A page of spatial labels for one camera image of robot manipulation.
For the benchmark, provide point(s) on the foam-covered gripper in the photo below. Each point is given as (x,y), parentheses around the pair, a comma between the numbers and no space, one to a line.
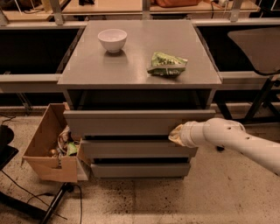
(186,135)

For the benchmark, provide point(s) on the grey top drawer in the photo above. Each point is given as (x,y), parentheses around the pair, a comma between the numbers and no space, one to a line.
(131,122)

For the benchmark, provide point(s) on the grey drawer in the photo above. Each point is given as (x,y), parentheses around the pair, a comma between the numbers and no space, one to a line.
(112,171)
(131,122)
(135,149)

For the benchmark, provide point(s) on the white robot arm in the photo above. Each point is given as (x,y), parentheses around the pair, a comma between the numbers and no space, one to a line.
(228,134)

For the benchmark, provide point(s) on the grey drawer cabinet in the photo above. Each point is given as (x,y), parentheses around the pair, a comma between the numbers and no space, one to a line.
(95,79)

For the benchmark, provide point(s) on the grey bottom drawer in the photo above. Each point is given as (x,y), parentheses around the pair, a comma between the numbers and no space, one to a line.
(112,171)

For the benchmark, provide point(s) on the grey middle drawer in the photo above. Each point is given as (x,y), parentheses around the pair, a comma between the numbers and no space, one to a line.
(135,149)

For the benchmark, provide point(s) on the green snack bag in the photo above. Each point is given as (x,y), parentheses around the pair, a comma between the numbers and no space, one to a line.
(163,64)

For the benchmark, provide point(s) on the white ceramic bowl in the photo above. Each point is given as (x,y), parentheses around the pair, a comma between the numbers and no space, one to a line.
(113,40)

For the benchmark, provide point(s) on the grey chair seat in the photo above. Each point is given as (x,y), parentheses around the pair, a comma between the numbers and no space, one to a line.
(262,48)

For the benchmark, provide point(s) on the black tripod leg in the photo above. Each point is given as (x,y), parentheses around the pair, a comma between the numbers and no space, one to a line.
(66,187)

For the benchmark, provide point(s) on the brown cardboard box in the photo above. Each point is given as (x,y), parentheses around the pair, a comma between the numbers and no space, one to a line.
(43,152)

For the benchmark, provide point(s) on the black object at left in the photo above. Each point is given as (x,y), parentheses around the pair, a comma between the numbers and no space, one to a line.
(7,152)

